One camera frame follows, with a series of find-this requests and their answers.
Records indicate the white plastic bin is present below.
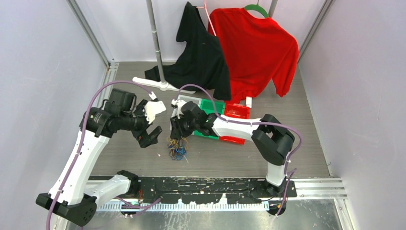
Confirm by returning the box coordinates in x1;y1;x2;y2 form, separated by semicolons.
177;95;202;125

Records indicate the yellow cable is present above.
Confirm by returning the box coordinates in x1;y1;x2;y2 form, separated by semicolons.
167;137;188;151

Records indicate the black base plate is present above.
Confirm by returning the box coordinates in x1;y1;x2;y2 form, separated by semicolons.
120;177;297;205

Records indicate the blue cable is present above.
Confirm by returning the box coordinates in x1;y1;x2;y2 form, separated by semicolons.
167;139;188;161

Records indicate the green hanger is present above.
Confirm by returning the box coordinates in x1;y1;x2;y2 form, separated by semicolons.
244;3;270;18

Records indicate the red sweatshirt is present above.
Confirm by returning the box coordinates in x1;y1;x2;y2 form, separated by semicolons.
208;8;299;103

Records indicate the black t-shirt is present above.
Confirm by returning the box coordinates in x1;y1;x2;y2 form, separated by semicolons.
163;2;231;101

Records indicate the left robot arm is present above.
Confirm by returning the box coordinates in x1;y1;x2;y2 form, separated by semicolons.
35;89;166;227

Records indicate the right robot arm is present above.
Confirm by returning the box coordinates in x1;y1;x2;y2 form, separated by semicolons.
170;100;295;197

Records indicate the white clothes rack stand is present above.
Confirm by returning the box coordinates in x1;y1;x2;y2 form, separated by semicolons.
132;0;278;94

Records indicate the green plastic bin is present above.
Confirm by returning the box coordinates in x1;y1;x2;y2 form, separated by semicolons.
193;99;226;140

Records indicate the pink hanger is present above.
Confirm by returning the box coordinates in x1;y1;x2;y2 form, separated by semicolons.
196;0;217;36

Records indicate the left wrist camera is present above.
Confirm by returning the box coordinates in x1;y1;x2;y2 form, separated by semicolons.
144;101;166;125

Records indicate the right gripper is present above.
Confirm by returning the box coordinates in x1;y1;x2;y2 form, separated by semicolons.
170;113;199;140

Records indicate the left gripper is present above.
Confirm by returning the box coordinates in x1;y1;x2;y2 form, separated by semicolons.
120;100;161;147

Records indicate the red plastic bin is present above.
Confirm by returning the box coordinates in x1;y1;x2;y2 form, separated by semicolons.
219;103;250;145

